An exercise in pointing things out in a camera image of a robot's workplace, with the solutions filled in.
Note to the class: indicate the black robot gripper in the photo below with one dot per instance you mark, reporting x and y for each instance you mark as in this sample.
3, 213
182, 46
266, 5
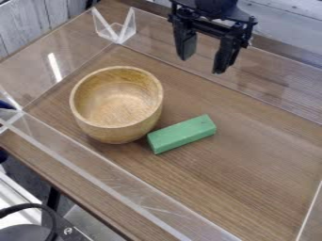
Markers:
219, 19

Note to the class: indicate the green rectangular block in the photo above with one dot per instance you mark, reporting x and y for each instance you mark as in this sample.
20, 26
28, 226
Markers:
182, 133

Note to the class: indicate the light brown wooden bowl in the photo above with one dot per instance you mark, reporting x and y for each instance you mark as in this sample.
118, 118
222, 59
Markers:
117, 104

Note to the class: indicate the black table leg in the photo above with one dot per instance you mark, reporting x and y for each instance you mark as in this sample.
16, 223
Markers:
54, 199

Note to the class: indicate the clear acrylic corner bracket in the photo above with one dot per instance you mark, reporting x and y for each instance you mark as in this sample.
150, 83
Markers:
118, 33

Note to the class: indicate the clear acrylic tray wall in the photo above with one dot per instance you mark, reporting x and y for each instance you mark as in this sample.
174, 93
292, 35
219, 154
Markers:
151, 203

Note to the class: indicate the grey metal base plate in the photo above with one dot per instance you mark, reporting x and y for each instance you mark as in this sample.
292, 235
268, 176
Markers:
67, 232

